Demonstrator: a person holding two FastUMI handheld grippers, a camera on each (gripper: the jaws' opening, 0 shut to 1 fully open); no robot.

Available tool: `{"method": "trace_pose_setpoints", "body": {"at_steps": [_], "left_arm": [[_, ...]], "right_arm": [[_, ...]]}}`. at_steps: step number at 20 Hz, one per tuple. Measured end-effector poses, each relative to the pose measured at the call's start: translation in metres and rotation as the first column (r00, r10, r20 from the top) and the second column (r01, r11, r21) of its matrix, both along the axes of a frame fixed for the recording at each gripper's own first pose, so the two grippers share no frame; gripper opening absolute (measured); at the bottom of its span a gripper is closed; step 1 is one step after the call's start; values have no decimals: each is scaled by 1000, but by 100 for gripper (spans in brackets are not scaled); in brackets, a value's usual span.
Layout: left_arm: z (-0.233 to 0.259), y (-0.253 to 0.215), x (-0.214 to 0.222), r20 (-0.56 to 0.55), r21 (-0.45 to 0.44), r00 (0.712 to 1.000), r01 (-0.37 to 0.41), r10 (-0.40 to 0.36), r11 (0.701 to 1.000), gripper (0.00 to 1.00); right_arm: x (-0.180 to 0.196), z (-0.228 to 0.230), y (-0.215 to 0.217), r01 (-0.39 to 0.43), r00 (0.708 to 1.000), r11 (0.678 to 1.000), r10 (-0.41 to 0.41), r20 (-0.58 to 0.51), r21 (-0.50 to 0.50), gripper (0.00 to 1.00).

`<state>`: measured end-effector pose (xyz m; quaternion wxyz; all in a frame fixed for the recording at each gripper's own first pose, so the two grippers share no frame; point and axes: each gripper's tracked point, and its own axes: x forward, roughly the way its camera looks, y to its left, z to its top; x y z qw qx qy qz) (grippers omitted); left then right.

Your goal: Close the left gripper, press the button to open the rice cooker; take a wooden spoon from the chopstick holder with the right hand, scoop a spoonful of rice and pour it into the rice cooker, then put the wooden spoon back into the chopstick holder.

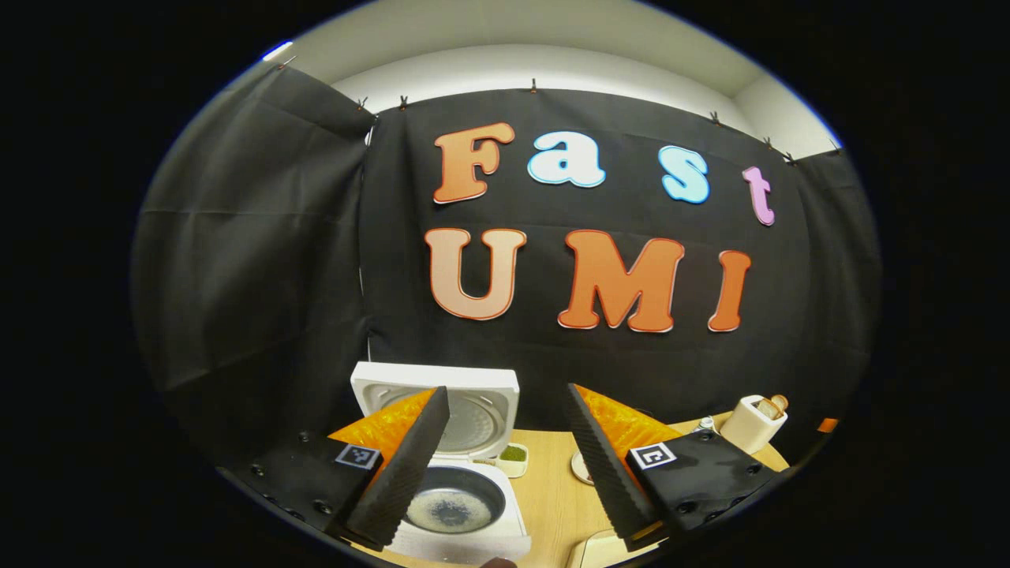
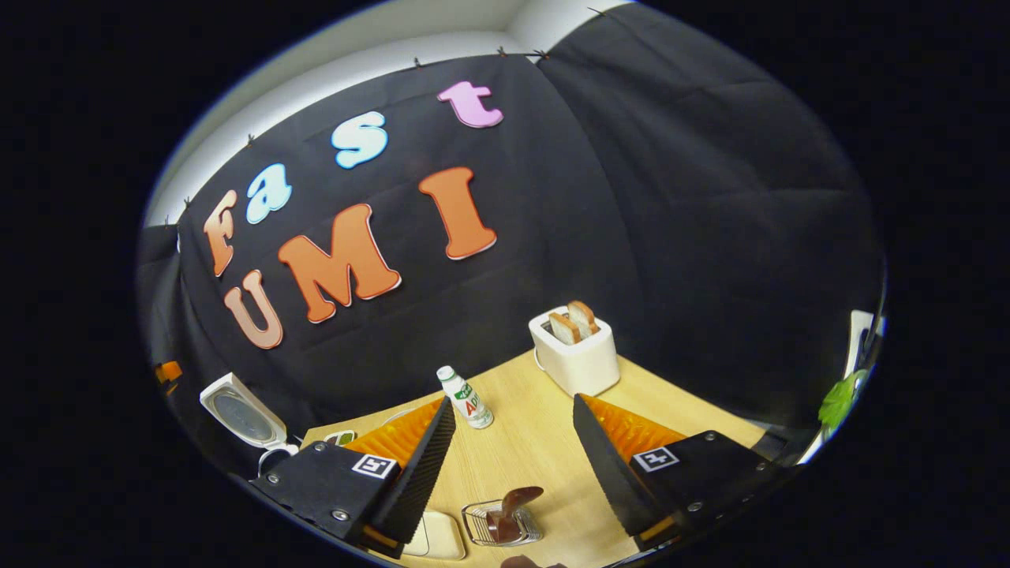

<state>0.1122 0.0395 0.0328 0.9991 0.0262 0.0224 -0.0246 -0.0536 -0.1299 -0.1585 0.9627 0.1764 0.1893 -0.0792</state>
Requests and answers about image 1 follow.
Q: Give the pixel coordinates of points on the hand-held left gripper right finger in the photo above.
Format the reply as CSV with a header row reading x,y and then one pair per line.
x,y
604,473

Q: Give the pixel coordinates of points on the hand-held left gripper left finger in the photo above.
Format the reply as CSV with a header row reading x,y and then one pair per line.
x,y
402,473

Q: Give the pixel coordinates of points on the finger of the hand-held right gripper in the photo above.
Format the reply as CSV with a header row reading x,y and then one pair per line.
x,y
828,425

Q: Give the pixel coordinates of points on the white rice cooker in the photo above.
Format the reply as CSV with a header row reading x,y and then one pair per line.
x,y
481,379

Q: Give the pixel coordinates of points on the round white plate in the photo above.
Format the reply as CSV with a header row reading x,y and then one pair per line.
x,y
578,467

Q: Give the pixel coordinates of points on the bread slice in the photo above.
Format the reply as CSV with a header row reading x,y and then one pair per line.
x,y
779,402
767,409

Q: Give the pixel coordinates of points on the clear plastic container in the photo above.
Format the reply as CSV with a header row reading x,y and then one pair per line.
x,y
592,548

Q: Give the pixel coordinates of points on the white toaster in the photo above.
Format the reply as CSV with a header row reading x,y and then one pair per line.
x,y
746,430

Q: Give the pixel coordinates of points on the divided white seasoning dish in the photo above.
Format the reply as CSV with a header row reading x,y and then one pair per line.
x,y
513,454

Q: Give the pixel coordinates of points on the row of backdrop clips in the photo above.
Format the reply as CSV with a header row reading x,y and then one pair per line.
x,y
534,85

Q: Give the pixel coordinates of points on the ceiling light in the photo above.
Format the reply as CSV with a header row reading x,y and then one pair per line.
x,y
278,50

